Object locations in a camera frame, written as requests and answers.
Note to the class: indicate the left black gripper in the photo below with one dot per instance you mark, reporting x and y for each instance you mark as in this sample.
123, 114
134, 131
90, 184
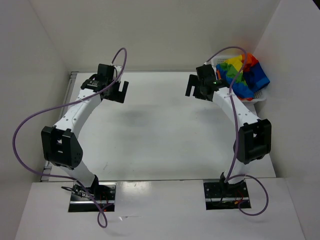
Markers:
118, 96

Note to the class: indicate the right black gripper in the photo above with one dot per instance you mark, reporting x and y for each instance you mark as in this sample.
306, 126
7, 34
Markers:
192, 81

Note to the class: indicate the rainbow striped shorts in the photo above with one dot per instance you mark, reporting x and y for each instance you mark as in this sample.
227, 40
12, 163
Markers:
249, 81

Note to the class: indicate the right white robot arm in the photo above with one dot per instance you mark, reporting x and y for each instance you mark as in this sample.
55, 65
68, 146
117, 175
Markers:
252, 134

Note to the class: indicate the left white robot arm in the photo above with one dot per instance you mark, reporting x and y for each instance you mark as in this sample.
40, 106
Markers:
60, 142

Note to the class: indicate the white plastic mesh basket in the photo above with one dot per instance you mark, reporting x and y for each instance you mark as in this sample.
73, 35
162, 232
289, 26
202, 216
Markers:
220, 57

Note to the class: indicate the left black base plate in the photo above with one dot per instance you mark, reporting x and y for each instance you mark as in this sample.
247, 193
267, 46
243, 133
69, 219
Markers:
80, 201

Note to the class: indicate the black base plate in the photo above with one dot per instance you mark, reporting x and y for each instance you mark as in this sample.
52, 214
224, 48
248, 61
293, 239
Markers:
217, 198
80, 201

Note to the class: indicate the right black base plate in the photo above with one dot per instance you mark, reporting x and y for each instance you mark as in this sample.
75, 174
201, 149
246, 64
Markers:
217, 198

